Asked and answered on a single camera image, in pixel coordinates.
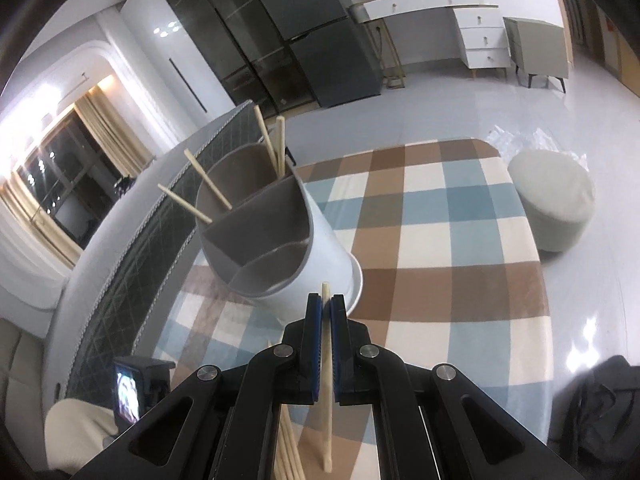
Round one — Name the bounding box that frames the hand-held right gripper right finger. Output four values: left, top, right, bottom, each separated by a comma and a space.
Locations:
330, 294, 586, 480

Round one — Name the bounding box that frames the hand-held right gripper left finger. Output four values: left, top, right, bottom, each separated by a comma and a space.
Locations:
72, 294, 324, 480

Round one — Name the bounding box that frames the wooden chopstick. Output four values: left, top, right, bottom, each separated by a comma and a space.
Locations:
276, 116, 287, 179
184, 150, 233, 209
157, 184, 214, 223
253, 106, 279, 176
320, 282, 335, 472

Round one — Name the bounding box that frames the grey white utensil holder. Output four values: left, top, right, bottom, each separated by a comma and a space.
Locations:
195, 142, 363, 323

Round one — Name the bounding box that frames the pile of wooden chopsticks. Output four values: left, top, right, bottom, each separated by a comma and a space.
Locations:
276, 402, 307, 480

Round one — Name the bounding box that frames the cream knit clothing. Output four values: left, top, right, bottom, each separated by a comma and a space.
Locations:
44, 399, 121, 473

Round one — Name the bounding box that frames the grey quilted bed mattress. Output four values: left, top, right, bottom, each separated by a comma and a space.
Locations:
42, 100, 296, 396

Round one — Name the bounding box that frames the beige sofa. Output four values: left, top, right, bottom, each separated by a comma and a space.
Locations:
0, 317, 51, 461

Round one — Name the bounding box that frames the plaid tablecloth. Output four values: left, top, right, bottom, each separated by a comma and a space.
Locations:
150, 137, 556, 480

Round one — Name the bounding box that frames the large window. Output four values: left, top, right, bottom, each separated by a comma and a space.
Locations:
15, 120, 126, 251

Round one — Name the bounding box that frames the beige curtain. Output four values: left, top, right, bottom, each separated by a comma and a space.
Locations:
75, 95, 153, 178

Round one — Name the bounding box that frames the white round stool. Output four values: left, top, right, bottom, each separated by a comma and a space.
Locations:
507, 150, 597, 256

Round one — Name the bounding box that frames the clear plastic bag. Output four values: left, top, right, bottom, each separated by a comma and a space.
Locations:
485, 125, 591, 171

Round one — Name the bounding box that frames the dark grey refrigerator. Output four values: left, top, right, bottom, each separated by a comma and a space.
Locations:
240, 0, 383, 108

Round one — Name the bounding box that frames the black bag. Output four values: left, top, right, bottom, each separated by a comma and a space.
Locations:
550, 355, 640, 480

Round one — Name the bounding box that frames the dark glass cabinet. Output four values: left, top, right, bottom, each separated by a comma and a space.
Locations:
172, 0, 321, 118

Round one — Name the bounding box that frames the white wardrobe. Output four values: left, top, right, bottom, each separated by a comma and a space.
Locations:
120, 0, 238, 133

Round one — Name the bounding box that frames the grey nightstand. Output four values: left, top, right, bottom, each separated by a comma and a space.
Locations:
502, 16, 571, 93

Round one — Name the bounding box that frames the wooden door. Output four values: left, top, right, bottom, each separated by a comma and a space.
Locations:
612, 20, 640, 98

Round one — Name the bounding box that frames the wooden door frame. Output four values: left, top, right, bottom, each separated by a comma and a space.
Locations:
548, 0, 576, 66

